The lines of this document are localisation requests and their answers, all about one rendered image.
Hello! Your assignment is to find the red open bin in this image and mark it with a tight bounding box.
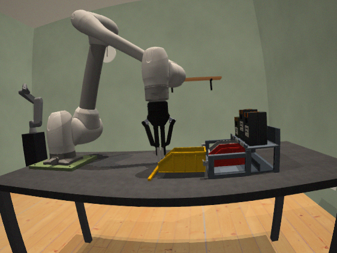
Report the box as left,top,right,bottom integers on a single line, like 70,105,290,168
209,143,245,167

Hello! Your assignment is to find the yellow bin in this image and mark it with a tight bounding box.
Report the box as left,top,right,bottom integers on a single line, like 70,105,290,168
158,147,206,173

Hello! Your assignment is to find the yellow retaining rail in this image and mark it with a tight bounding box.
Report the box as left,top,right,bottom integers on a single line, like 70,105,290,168
148,166,158,181

